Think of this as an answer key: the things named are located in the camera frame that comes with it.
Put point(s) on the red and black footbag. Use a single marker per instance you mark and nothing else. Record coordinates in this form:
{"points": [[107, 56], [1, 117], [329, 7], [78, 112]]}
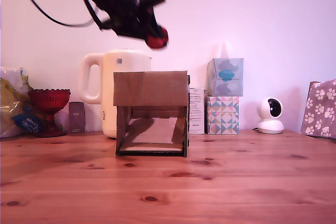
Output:
{"points": [[157, 43]]}

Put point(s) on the cardboard dice tower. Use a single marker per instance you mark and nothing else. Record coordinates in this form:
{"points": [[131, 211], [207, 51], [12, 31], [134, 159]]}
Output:
{"points": [[149, 87]]}

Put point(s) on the white electric kettle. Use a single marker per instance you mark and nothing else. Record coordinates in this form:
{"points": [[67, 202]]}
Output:
{"points": [[123, 61]]}

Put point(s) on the cloud print tissue box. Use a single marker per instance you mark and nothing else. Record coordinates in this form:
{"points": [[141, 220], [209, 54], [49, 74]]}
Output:
{"points": [[225, 77]]}

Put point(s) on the white box with text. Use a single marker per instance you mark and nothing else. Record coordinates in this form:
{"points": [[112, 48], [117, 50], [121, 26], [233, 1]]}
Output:
{"points": [[197, 108]]}

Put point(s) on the small dark brown box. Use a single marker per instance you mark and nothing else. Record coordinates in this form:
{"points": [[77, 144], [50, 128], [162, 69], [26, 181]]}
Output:
{"points": [[77, 116]]}

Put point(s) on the red glass footed bowl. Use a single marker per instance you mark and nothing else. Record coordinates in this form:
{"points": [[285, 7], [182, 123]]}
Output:
{"points": [[48, 98]]}

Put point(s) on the geometric pattern tissue box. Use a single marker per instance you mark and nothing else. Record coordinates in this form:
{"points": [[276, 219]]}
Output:
{"points": [[221, 115]]}

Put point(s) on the yellow plastic bag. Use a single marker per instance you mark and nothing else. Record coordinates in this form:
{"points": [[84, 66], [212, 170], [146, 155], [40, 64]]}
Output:
{"points": [[10, 95]]}

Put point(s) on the grey paw print cloth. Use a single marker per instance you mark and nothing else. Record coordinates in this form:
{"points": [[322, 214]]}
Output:
{"points": [[320, 108]]}

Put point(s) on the small white round camera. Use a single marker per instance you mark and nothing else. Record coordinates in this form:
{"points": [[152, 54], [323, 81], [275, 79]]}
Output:
{"points": [[270, 115]]}

